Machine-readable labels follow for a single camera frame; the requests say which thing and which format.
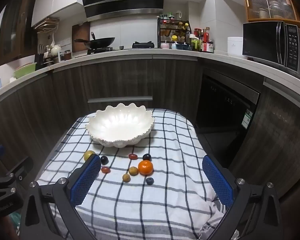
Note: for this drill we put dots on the white teapot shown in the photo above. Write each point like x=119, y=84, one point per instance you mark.
x=55, y=50

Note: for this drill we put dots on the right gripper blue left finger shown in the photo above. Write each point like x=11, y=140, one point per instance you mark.
x=82, y=179

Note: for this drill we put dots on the black wok pan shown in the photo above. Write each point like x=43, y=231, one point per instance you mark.
x=96, y=43

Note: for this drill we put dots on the grey drawer handle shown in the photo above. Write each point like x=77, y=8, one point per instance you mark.
x=121, y=99

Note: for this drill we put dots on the green basin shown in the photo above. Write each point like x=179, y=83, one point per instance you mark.
x=24, y=70

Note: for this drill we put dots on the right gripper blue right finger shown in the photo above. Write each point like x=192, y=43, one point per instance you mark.
x=222, y=187

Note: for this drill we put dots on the red sauce bottle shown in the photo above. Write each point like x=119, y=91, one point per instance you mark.
x=206, y=37

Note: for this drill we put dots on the brown longan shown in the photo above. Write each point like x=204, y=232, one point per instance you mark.
x=126, y=178
x=133, y=171

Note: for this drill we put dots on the wooden cutting board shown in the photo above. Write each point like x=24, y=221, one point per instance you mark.
x=80, y=31

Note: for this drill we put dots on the red cherry tomato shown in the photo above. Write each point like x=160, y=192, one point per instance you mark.
x=105, y=170
x=132, y=156

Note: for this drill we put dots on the black spice rack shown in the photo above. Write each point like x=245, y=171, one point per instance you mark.
x=167, y=28

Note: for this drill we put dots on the yellow-green round fruit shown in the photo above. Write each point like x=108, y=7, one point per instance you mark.
x=87, y=154

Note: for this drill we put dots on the large orange mandarin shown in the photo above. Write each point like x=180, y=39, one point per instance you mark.
x=145, y=167

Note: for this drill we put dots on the dark grape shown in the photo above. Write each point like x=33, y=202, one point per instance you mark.
x=147, y=157
x=104, y=160

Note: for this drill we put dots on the wooden wall cabinet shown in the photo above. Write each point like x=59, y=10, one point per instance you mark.
x=258, y=10

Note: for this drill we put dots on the white scalloped ceramic bowl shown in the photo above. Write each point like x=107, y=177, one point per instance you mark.
x=121, y=125

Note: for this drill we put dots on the black microwave oven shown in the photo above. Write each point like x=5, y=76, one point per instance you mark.
x=274, y=43

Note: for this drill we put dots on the built-in black dishwasher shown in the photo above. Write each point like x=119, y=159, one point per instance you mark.
x=225, y=105

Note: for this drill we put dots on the gas stove burner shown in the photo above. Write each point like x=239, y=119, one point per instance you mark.
x=142, y=45

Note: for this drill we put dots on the blueberry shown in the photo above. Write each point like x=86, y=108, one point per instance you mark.
x=149, y=181

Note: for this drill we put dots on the white blue checkered cloth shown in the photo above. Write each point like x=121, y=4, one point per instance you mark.
x=181, y=204

